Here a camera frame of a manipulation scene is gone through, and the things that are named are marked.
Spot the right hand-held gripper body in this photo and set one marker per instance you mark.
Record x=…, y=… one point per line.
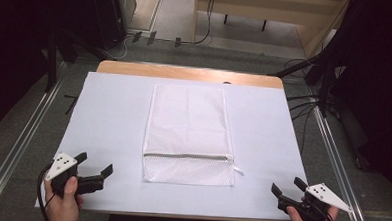
x=317, y=196

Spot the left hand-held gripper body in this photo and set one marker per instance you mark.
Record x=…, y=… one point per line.
x=61, y=164

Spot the white mesh laundry bag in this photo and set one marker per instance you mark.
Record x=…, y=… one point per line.
x=188, y=130

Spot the person's left hand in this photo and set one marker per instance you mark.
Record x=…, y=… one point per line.
x=63, y=209

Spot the white table sheet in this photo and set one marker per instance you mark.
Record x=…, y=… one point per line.
x=109, y=126

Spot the black metal stand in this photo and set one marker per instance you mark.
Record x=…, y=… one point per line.
x=324, y=89
x=51, y=67

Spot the black curtain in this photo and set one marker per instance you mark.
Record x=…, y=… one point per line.
x=16, y=49
x=378, y=81

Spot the wooden table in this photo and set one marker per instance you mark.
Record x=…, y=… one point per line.
x=185, y=72

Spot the black cabinet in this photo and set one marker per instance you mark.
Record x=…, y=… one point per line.
x=116, y=13

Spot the light wooden bench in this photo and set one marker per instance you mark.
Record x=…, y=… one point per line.
x=255, y=9

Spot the metal floor rail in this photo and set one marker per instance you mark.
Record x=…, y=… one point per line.
x=19, y=143
x=340, y=170

